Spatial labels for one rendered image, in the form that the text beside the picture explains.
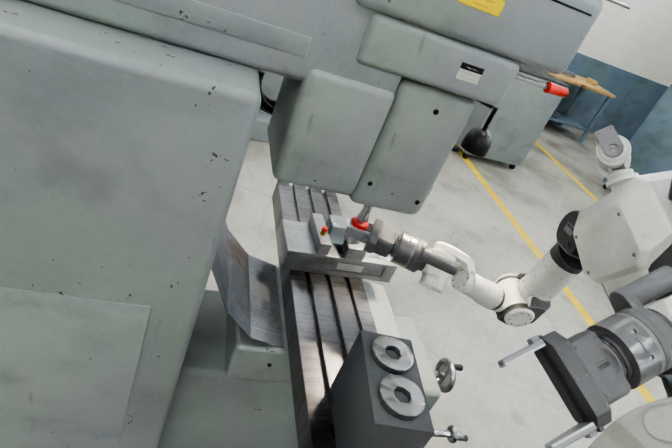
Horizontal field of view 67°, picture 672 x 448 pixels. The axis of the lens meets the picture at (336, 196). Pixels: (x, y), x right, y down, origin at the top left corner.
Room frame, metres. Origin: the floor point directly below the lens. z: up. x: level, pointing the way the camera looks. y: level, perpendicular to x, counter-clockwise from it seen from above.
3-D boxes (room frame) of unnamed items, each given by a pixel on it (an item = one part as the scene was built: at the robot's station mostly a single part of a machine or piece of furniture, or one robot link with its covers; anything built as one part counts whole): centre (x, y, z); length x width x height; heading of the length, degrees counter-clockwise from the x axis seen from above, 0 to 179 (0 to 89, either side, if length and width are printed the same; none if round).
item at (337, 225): (1.27, -0.04, 1.08); 0.06 x 0.05 x 0.06; 24
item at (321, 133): (1.07, 0.09, 1.47); 0.24 x 0.19 x 0.26; 21
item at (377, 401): (0.73, -0.24, 1.07); 0.22 x 0.12 x 0.20; 16
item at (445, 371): (1.32, -0.55, 0.67); 0.16 x 0.12 x 0.12; 111
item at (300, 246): (1.28, -0.07, 1.02); 0.35 x 0.15 x 0.11; 114
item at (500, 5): (1.13, -0.07, 1.81); 0.47 x 0.26 x 0.16; 111
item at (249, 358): (1.14, -0.09, 0.83); 0.50 x 0.35 x 0.12; 111
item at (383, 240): (1.13, -0.18, 1.19); 0.13 x 0.12 x 0.10; 176
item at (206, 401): (1.15, -0.11, 0.47); 0.81 x 0.32 x 0.60; 111
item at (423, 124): (1.14, -0.08, 1.47); 0.21 x 0.19 x 0.32; 21
